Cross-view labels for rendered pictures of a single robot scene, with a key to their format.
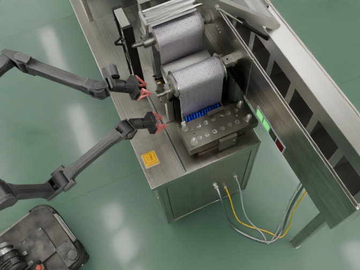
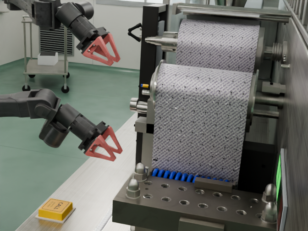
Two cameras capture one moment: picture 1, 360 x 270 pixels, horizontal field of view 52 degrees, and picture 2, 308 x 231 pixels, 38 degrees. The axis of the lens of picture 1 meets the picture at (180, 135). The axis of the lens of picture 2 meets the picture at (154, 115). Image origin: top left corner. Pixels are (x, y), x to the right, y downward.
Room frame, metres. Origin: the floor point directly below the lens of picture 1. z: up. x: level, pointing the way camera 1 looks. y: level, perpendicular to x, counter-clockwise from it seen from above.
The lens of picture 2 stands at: (0.05, -0.61, 1.55)
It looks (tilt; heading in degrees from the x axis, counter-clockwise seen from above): 18 degrees down; 32
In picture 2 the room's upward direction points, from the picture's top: 4 degrees clockwise
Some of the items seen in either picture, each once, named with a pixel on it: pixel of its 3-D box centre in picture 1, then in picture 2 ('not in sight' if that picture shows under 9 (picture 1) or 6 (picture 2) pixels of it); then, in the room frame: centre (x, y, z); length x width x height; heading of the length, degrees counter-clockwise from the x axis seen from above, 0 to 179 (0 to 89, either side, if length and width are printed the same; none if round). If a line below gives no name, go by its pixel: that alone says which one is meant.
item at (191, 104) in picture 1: (201, 99); (196, 145); (1.04, -0.13, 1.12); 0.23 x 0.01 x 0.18; 109
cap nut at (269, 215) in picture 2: (249, 117); (270, 211); (0.95, -0.37, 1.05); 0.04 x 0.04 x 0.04
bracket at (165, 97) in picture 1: (166, 104); (145, 147); (1.08, 0.06, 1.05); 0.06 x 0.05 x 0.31; 109
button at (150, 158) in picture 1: (150, 158); (55, 209); (0.83, 0.17, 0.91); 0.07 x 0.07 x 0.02; 19
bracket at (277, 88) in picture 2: (228, 59); (273, 86); (1.15, -0.28, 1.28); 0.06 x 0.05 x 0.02; 109
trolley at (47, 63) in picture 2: not in sight; (46, 47); (4.21, 3.70, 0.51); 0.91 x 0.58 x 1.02; 43
